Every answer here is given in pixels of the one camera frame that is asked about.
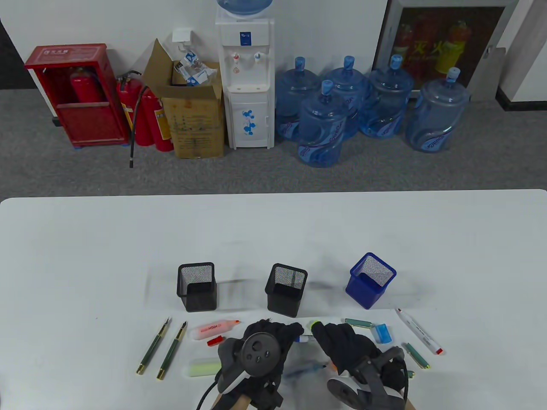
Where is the pale yellow highlighter pen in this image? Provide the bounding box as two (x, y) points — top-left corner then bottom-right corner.
(188, 358), (223, 378)

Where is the green fountain pen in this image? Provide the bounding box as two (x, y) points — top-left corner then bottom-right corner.
(136, 317), (171, 375)
(156, 321), (188, 380)

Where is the black wrist-mounted tracker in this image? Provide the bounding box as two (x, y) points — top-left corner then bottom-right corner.
(327, 346), (406, 410)
(218, 332), (282, 395)

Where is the black cable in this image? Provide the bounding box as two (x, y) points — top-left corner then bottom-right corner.
(197, 372), (225, 410)

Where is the person's left forearm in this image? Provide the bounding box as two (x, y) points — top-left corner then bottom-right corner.
(212, 391), (253, 410)

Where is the glass-door fire cabinet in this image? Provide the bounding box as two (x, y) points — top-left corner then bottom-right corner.
(371, 0), (520, 102)

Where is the blue mesh pen holder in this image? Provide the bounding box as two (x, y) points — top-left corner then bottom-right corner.
(345, 252), (397, 310)

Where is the red fire extinguisher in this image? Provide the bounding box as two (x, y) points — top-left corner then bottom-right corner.
(140, 88), (174, 152)
(116, 72), (146, 146)
(70, 67), (106, 103)

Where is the pile of white-blue packets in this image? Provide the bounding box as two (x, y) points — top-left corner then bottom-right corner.
(172, 50), (219, 87)

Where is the brown cardboard box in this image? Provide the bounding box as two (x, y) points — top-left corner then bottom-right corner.
(141, 38), (226, 159)

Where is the black double door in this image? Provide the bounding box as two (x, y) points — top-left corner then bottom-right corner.
(0, 21), (38, 90)

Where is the white water dispenser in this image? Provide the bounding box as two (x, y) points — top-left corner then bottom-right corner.
(215, 8), (275, 149)

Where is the black extinguisher hose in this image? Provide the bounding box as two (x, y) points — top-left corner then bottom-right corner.
(128, 85), (150, 168)

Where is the red fire extinguisher cabinet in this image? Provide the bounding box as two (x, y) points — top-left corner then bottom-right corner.
(24, 43), (131, 149)

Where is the grey marker red end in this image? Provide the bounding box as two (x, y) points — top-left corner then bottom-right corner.
(395, 307), (444, 355)

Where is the person's right hand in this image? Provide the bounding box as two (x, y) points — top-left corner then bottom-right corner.
(311, 322), (406, 395)

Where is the pale blue highlighter pen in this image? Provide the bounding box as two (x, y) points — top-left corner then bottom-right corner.
(284, 361), (329, 380)

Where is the salmon pink highlighter pen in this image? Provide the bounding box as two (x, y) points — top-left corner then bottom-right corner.
(189, 319), (241, 341)

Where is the blue water jug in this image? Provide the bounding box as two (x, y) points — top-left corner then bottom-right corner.
(321, 56), (369, 140)
(405, 67), (471, 153)
(358, 54), (415, 139)
(276, 56), (322, 142)
(297, 79), (350, 168)

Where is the person's left hand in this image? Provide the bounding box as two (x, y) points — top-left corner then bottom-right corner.
(218, 319), (305, 408)

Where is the black mesh pen holder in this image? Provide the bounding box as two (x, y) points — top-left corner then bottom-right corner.
(176, 262), (218, 313)
(265, 263), (308, 318)

